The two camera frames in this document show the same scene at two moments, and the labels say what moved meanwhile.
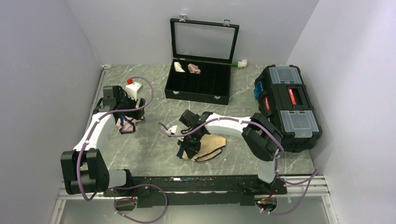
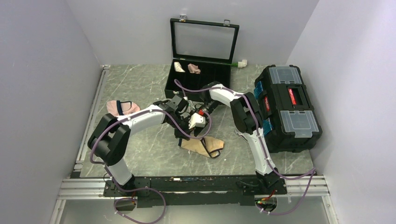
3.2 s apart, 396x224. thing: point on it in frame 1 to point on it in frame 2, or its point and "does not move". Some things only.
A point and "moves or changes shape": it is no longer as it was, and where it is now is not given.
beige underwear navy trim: (211, 146) moves or changes shape
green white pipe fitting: (240, 64) does not move
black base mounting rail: (197, 191) does not move
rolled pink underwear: (194, 69) does not move
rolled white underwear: (178, 67) does not move
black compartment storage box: (200, 67) does not move
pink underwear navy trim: (126, 125) moves or changes shape
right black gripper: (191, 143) to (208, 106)
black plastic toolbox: (282, 96) does not move
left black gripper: (135, 114) to (180, 134)
